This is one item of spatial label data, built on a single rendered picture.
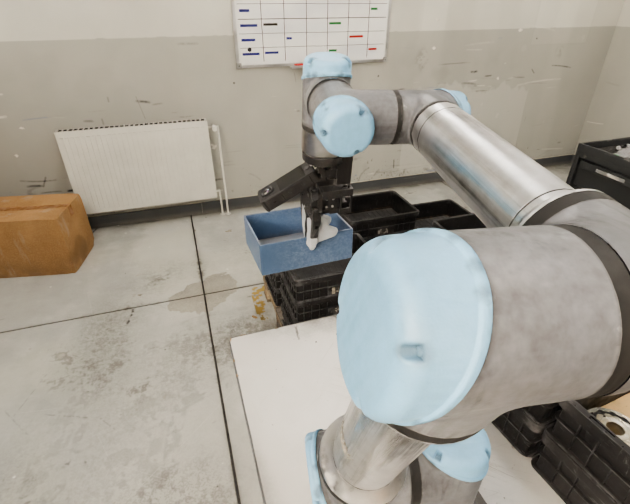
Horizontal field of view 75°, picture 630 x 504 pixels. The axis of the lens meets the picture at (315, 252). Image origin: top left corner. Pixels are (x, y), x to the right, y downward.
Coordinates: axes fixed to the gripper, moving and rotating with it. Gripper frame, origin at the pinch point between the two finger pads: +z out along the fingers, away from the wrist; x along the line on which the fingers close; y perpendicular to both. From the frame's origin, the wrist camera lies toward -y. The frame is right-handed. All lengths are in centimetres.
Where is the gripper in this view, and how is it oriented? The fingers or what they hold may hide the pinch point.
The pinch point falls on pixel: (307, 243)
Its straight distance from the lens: 84.0
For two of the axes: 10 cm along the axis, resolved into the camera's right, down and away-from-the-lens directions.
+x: -2.8, -6.1, 7.4
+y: 9.6, -1.5, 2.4
